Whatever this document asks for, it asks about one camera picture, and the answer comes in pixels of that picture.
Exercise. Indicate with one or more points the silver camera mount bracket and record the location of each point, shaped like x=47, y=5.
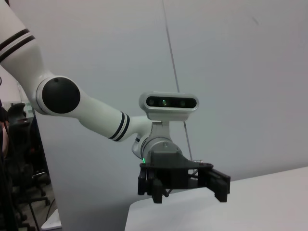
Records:
x=160, y=130

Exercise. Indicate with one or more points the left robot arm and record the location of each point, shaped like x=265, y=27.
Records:
x=96, y=110

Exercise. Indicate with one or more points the black office chair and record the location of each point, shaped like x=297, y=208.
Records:
x=24, y=144

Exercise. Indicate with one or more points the white desk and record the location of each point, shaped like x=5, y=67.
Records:
x=51, y=220

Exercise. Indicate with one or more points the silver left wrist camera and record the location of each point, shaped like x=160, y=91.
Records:
x=168, y=103

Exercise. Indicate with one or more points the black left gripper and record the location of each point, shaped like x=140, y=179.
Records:
x=173, y=168

